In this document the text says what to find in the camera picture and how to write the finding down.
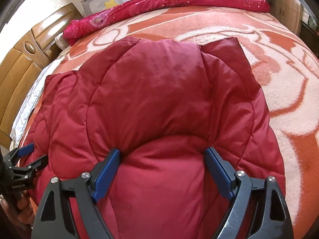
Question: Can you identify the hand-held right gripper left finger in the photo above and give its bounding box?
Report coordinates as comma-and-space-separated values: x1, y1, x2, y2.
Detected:
31, 148, 121, 239

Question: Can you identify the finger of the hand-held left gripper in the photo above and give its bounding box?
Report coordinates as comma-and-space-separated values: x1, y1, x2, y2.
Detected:
8, 143, 35, 166
11, 154, 48, 178

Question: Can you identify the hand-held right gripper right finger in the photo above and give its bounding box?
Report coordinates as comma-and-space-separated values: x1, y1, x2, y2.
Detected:
204, 147, 294, 239

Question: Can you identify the red padded jacket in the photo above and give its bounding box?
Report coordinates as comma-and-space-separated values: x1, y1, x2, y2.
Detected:
19, 36, 286, 239

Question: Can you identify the person's left hand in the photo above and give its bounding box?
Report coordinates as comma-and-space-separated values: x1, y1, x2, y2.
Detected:
0, 190, 35, 232

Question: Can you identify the white bed sheet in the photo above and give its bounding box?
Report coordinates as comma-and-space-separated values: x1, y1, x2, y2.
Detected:
10, 36, 68, 147

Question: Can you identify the wooden headboard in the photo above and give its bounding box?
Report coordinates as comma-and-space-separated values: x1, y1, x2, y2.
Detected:
0, 2, 84, 150

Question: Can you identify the orange and white blanket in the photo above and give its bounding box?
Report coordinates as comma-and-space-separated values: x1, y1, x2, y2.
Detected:
19, 11, 319, 239

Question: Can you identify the wooden wardrobe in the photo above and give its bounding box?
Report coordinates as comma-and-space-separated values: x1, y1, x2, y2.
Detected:
270, 0, 319, 55

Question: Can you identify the red floral quilt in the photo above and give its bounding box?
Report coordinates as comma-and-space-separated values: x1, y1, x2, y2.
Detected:
62, 0, 271, 46

